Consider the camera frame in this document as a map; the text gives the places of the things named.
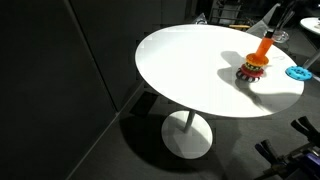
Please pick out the white triangular bracket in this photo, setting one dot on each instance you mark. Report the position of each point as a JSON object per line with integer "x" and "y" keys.
{"x": 200, "y": 19}

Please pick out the black spring clamp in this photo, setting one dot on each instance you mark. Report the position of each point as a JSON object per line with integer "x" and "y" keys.
{"x": 305, "y": 128}
{"x": 268, "y": 148}

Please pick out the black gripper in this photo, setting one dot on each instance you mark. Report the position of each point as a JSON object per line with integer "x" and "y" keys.
{"x": 291, "y": 4}

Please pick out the grey table leg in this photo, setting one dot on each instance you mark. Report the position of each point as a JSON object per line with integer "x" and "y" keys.
{"x": 311, "y": 60}

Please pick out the metal cart frame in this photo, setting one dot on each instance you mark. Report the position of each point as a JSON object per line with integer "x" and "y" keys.
{"x": 226, "y": 11}

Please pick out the yellow bar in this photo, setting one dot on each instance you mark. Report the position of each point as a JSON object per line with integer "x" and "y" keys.
{"x": 239, "y": 26}

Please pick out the white round table base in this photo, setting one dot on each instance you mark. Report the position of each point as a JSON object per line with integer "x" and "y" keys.
{"x": 186, "y": 140}

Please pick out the orange stand post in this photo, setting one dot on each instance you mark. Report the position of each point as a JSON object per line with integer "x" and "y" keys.
{"x": 263, "y": 48}

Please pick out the small white round table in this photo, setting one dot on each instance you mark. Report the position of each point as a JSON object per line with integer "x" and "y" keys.
{"x": 310, "y": 24}

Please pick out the white table column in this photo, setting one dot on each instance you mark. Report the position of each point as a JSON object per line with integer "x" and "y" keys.
{"x": 189, "y": 121}

